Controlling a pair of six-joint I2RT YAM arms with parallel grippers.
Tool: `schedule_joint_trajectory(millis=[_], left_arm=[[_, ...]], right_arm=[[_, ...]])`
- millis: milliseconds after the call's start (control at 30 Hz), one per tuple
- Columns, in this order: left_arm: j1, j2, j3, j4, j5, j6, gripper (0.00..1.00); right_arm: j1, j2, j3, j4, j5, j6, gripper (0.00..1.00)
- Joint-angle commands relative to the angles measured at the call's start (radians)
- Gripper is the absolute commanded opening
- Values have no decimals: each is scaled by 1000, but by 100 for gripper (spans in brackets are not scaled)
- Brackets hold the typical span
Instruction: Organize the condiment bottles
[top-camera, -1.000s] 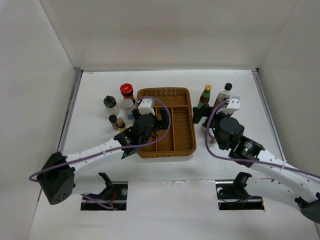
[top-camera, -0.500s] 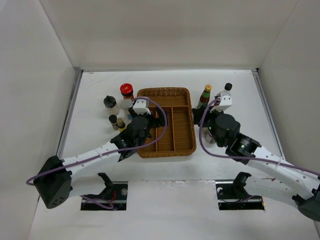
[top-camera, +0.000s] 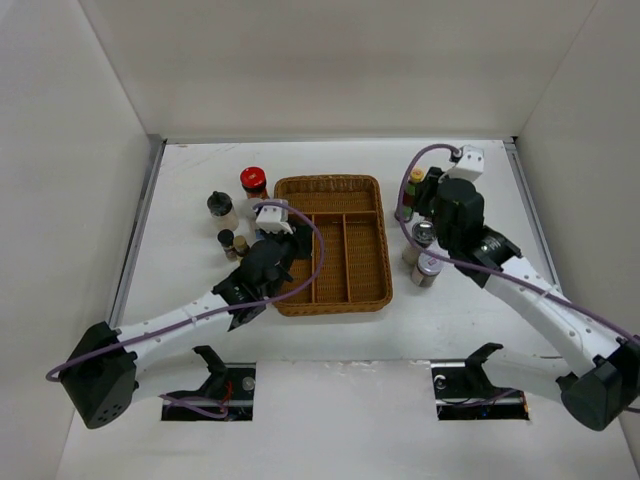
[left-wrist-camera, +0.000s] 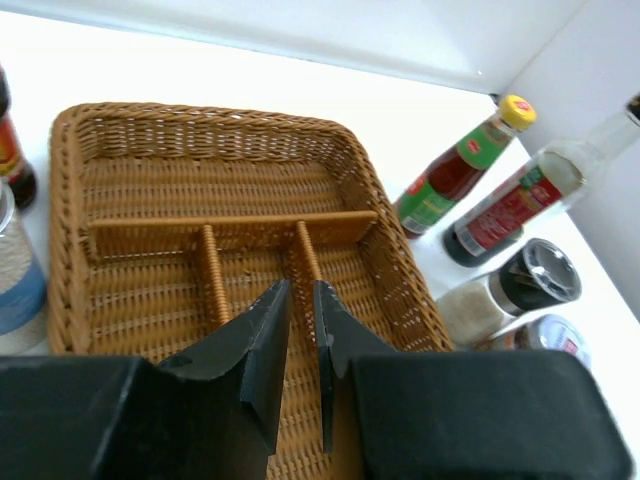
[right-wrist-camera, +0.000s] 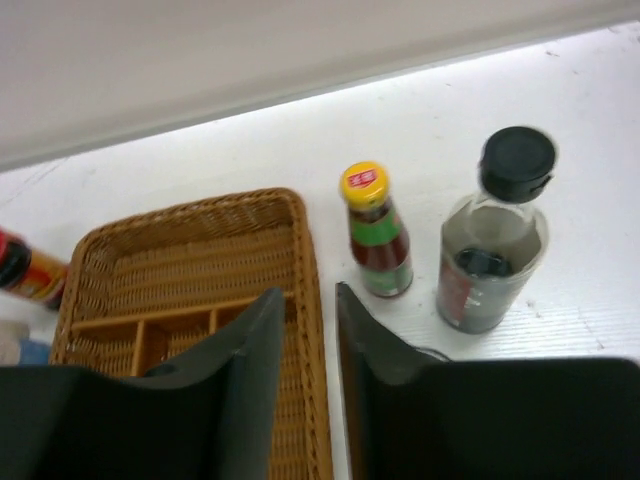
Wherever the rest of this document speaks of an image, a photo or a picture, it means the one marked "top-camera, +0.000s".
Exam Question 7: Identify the black lid shaker jar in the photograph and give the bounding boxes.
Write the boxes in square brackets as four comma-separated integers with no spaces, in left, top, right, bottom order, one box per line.
[206,191,239,231]

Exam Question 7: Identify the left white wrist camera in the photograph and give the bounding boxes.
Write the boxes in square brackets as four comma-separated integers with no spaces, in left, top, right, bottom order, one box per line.
[253,199,294,234]

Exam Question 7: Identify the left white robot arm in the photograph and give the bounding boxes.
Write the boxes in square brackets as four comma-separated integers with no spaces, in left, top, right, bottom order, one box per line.
[58,225,318,429]

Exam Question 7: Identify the cork top yellow label bottle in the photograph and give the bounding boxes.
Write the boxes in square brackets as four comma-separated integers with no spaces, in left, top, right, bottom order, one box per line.
[233,235,250,260]

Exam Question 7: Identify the purple cable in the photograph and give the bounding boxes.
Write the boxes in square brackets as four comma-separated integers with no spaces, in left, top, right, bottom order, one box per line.
[393,143,640,346]
[45,201,326,384]

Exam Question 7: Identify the red lid chili sauce jar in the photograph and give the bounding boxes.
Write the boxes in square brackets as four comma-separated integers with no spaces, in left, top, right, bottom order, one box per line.
[239,166,269,200]

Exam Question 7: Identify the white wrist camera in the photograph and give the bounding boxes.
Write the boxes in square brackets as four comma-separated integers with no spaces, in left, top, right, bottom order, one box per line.
[253,199,294,234]
[446,145,485,183]

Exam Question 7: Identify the steel top glass grinder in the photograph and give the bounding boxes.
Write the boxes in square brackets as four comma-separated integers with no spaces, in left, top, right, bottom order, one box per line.
[402,220,436,266]

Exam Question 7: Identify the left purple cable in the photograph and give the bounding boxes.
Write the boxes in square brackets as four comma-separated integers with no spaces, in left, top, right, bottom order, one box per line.
[45,201,326,384]

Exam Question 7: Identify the black cap spice bottle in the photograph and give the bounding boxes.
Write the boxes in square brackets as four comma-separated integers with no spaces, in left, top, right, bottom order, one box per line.
[217,229,237,261]

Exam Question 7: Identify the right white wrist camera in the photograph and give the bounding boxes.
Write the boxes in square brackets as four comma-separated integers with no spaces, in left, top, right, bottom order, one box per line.
[446,145,485,183]

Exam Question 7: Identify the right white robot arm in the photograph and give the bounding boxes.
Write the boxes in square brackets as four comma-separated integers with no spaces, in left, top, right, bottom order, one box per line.
[415,167,639,431]

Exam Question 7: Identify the silver lid blue label jar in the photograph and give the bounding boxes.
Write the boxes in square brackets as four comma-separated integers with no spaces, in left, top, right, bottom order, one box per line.
[244,198,271,226]

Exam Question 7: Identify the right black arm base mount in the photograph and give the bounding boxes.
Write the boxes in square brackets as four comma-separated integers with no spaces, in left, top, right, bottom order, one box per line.
[430,343,530,421]

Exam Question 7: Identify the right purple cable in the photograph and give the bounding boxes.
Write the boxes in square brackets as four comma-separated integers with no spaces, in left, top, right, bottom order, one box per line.
[393,143,640,346]

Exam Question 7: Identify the yellow cap green label bottle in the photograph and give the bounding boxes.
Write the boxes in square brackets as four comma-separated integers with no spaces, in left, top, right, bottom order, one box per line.
[400,167,425,223]

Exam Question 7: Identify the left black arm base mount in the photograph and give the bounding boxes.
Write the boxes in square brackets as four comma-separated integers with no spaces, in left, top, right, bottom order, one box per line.
[161,346,257,422]

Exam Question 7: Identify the small white red lid jar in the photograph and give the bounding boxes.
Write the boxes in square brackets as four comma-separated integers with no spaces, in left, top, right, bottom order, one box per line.
[411,253,444,288]

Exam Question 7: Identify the brown wicker divided basket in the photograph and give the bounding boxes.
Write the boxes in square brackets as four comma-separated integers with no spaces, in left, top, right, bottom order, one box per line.
[274,174,393,317]

